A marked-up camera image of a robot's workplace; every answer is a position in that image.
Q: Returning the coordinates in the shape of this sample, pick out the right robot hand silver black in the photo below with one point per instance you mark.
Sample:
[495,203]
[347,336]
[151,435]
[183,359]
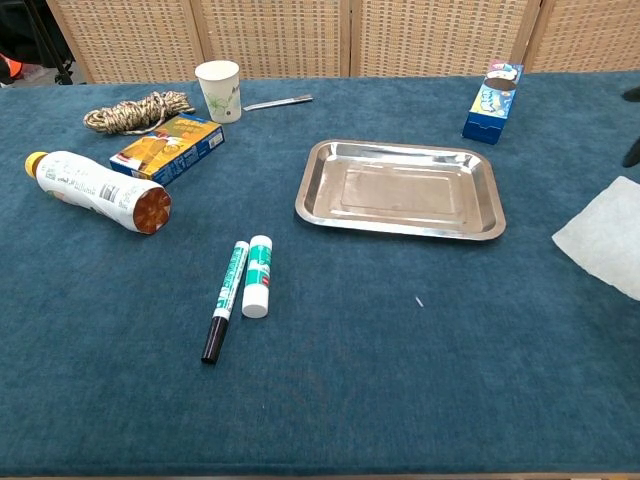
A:
[633,155]

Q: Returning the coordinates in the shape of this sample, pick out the white paper sheet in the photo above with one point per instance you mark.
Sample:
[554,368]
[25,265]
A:
[605,235]

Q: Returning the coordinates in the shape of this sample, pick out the stainless steel tray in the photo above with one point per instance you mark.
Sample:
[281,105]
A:
[400,190]

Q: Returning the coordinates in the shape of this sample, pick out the blue cookie box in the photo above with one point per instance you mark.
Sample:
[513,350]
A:
[492,105]

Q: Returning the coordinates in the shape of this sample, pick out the teal table cloth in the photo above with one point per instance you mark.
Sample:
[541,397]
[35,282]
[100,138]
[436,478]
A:
[350,375]

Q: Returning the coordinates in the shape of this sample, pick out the metal utility knife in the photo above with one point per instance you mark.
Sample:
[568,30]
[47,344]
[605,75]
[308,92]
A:
[277,103]

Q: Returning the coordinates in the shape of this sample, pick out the wicker folding screen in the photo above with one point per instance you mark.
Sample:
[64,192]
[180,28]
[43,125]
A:
[280,35]

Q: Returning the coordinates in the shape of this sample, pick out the green white glue stick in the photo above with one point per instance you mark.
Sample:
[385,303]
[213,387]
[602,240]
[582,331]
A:
[257,277]

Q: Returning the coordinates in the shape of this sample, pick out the white paper cup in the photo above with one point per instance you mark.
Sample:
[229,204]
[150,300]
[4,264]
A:
[220,92]

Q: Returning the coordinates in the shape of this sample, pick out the green white marker pen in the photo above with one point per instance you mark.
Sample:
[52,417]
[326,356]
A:
[227,295]

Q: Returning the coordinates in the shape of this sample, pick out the orange and blue carton box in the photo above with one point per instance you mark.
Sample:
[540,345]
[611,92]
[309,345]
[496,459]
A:
[170,150]

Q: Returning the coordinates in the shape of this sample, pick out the white labelled tea bottle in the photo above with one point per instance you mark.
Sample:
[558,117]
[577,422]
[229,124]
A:
[90,187]

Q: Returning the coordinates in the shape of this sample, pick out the black tripod stand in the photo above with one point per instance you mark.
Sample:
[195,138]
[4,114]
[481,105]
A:
[64,76]

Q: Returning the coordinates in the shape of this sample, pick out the orange object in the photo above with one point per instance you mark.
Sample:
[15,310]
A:
[7,67]

